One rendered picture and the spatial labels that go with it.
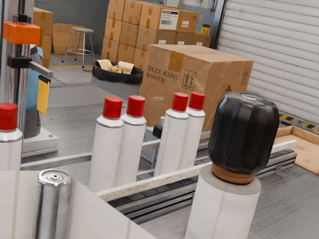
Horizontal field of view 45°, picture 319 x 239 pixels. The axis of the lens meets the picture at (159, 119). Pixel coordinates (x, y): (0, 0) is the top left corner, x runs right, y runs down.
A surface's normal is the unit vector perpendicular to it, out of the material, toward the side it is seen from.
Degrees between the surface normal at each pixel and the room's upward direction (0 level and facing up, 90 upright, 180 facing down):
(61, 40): 70
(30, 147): 90
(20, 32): 90
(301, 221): 0
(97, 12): 90
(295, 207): 0
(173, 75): 90
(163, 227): 0
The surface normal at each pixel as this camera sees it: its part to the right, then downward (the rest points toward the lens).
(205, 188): -0.83, 0.07
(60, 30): 0.71, 0.00
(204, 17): -0.68, 0.11
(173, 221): 0.18, -0.94
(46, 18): 0.74, 0.33
